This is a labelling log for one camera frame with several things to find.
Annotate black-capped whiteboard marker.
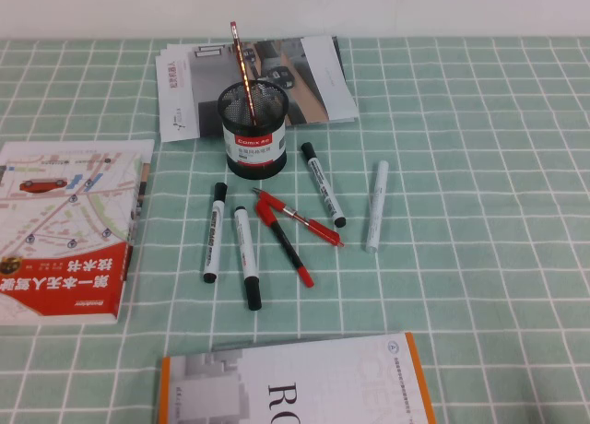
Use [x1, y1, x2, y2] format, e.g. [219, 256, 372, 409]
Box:
[203, 182, 229, 286]
[232, 206, 264, 312]
[301, 142, 348, 229]

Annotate red gel pen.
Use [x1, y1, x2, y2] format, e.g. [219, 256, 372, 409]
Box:
[252, 186, 346, 249]

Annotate red and black pen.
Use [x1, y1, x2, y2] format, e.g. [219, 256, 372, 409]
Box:
[254, 198, 316, 289]

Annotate black mesh pen holder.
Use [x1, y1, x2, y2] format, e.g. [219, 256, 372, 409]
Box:
[218, 81, 288, 182]

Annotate white pen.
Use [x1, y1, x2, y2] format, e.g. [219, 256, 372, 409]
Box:
[365, 159, 390, 254]

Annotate photo cover brochure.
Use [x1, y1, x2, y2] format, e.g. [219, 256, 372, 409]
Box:
[186, 35, 361, 126]

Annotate red patterned pencil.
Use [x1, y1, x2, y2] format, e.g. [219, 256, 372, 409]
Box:
[229, 20, 257, 126]

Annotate white leaflet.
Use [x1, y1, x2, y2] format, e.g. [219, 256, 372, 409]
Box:
[155, 43, 204, 144]

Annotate green checkered tablecloth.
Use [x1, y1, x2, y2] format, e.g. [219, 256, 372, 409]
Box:
[0, 36, 590, 424]

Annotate orange-edged white book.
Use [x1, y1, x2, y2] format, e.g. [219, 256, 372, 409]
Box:
[156, 332, 439, 424]

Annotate red and white map book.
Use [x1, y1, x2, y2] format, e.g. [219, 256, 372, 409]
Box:
[0, 139, 157, 327]

